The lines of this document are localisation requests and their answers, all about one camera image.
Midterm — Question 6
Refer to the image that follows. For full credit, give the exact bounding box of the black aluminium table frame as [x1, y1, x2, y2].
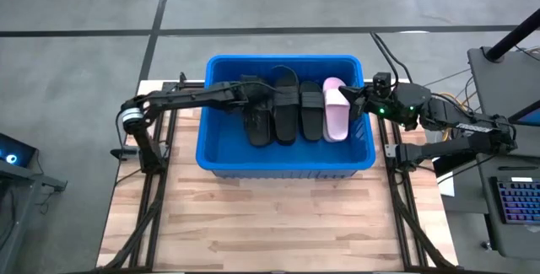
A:
[97, 71, 459, 274]

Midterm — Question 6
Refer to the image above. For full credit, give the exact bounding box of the yellow cable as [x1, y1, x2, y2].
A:
[438, 91, 470, 140]

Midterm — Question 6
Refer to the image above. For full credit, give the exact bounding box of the grey side desk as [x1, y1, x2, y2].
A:
[0, 159, 68, 274]

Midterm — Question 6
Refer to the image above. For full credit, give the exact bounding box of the blue plastic bin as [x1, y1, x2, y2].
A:
[195, 54, 377, 179]

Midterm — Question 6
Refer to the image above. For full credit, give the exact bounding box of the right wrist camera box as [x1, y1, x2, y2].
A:
[372, 71, 393, 98]

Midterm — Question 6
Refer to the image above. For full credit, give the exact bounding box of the white paper sheet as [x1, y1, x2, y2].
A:
[438, 170, 456, 198]

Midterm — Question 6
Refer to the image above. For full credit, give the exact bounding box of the tilted monitor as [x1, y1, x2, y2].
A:
[507, 99, 540, 128]

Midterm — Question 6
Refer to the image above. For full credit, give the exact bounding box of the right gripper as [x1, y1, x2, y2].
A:
[338, 84, 400, 121]

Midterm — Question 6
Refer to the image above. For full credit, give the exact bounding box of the black desk crossbeam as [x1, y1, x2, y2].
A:
[432, 151, 493, 178]

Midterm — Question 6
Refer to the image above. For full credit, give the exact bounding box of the grey keyboard desk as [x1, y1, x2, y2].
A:
[475, 152, 540, 261]

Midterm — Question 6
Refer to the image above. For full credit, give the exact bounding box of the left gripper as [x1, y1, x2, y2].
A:
[238, 76, 276, 117]

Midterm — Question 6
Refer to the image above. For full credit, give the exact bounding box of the computer with blue ring light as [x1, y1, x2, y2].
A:
[0, 132, 38, 168]

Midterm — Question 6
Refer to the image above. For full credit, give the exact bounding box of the grey monitor stand desk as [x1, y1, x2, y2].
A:
[467, 46, 540, 158]

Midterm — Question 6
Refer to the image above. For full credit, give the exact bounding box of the black slide sandal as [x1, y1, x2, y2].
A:
[273, 71, 301, 147]
[298, 80, 325, 142]
[242, 96, 275, 148]

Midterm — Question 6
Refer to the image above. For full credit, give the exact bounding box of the pink slide sandal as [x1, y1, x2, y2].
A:
[321, 96, 331, 142]
[322, 76, 352, 143]

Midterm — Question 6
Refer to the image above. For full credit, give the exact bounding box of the black monitor stand pole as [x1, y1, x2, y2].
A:
[483, 7, 540, 62]

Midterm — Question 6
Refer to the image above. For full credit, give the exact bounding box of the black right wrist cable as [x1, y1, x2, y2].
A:
[369, 31, 413, 86]

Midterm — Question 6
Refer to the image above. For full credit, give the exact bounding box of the backlit keyboard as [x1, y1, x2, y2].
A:
[490, 175, 540, 225]

